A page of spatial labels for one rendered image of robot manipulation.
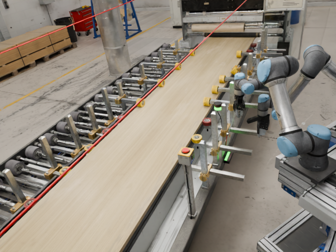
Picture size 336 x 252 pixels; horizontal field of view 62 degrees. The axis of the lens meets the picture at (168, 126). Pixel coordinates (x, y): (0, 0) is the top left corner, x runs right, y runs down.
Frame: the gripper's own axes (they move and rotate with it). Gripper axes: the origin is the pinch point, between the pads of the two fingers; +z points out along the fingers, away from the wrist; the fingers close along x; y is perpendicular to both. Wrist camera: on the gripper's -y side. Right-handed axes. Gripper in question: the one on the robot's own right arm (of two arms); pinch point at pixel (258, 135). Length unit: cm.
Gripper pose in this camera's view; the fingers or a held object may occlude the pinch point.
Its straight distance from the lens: 232.3
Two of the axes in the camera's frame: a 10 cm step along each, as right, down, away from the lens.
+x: 4.2, -5.3, 7.4
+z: 1.2, 8.4, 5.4
